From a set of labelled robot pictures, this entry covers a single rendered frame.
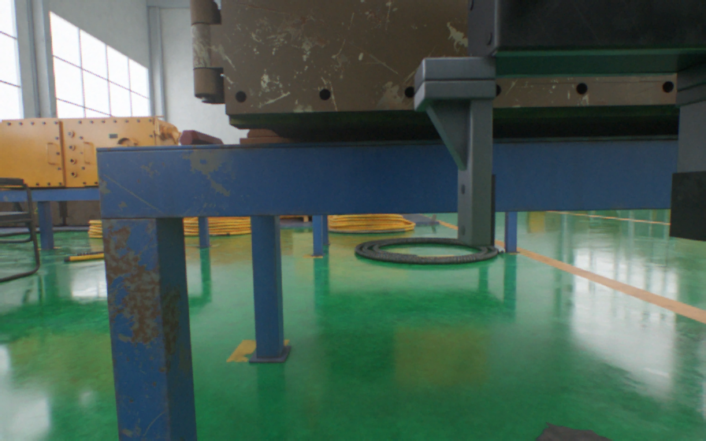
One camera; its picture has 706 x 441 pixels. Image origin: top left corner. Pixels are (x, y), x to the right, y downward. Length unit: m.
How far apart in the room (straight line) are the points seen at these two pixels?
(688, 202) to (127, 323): 0.62
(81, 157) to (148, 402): 3.37
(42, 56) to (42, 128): 9.31
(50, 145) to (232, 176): 3.60
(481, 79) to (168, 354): 0.55
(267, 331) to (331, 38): 1.02
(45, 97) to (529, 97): 12.93
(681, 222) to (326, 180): 0.37
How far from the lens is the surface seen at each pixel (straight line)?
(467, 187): 0.21
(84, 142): 3.85
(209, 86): 0.49
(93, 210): 7.69
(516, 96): 0.49
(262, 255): 1.24
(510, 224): 3.45
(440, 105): 0.22
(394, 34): 0.48
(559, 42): 0.23
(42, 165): 4.12
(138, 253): 0.59
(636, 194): 0.62
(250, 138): 0.60
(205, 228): 4.17
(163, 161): 0.56
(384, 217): 4.90
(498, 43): 0.21
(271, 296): 1.26
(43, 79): 13.24
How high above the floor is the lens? 0.57
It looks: 5 degrees down
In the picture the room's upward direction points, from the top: 1 degrees counter-clockwise
